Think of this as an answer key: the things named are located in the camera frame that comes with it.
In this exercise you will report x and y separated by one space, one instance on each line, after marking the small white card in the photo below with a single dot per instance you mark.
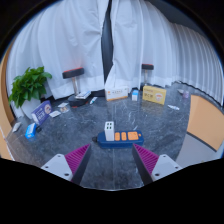
55 114

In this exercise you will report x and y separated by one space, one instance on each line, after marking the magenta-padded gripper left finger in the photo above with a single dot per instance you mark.
60 164

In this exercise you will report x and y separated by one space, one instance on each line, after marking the small bright blue box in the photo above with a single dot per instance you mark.
30 130

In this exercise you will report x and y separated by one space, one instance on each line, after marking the flat white packet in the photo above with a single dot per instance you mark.
83 95

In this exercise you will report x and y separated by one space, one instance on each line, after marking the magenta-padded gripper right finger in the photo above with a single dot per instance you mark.
163 164

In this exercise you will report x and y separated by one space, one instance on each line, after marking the small clear packet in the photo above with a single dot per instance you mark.
63 107

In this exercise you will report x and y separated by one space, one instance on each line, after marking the small white tube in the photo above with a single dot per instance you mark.
93 100

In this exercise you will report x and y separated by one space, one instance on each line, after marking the white block charger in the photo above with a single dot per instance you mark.
109 131

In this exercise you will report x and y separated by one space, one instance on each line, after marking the blue power strip, orange sockets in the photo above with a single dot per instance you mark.
128 139

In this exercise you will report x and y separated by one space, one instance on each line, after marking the white curtain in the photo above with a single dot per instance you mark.
160 43
63 40

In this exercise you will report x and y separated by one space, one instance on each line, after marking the yellow cardboard box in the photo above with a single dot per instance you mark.
154 94

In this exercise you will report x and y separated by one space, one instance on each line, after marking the purple box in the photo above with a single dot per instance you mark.
42 112

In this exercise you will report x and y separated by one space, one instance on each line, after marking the small blue and white box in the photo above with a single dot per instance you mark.
135 95

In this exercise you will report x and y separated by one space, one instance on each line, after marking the small grey-white packet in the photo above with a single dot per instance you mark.
16 127

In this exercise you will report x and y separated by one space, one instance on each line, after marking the black stool with red rim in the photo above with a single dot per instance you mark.
73 73
147 67

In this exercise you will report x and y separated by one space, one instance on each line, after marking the green potted plant, white pot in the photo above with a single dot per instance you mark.
29 85

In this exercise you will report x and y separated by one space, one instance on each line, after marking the white sachet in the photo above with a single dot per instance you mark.
173 107

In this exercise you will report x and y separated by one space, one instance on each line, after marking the small pale purple cup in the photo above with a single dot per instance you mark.
185 94

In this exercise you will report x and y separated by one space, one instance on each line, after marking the white box with orange print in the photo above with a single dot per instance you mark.
116 93

